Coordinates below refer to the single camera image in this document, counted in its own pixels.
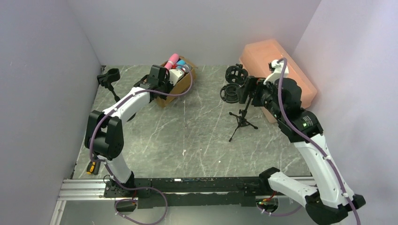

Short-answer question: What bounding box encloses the black shock-mount round-base stand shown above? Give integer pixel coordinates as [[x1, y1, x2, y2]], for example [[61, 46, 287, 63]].
[[225, 64, 248, 85]]

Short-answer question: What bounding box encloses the cardboard box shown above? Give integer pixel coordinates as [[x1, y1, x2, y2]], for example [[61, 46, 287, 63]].
[[162, 56, 197, 95]]

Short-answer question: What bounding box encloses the black tripod shock-mount stand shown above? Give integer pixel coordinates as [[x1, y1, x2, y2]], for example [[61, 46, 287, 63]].
[[220, 83, 259, 143]]

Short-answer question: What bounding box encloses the pink microphone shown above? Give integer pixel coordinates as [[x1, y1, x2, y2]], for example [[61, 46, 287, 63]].
[[164, 53, 179, 70]]

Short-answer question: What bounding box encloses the blue microphone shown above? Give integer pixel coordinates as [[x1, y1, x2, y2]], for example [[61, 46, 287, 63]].
[[176, 59, 186, 69]]

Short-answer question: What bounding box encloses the black clip round-base stand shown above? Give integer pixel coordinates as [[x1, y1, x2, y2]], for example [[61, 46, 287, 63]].
[[97, 68, 121, 103]]

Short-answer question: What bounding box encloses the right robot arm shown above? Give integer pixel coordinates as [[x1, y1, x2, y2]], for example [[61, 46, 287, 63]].
[[237, 76, 366, 225]]

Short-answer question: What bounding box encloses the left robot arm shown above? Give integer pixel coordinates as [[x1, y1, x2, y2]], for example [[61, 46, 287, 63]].
[[84, 65, 173, 192]]

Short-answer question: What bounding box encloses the orange plastic storage box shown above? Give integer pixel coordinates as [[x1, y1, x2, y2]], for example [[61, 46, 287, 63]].
[[238, 38, 318, 124]]

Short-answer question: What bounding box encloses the yellow black screwdriver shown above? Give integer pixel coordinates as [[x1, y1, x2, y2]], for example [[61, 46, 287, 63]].
[[86, 161, 100, 175]]

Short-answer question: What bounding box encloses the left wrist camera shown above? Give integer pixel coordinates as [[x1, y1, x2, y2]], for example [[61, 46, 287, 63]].
[[169, 68, 185, 86]]

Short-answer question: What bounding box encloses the black base frame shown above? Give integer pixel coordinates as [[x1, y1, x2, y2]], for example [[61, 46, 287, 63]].
[[103, 176, 278, 209]]

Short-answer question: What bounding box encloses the aluminium rail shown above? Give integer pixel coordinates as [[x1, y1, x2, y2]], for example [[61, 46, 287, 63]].
[[49, 177, 341, 225]]

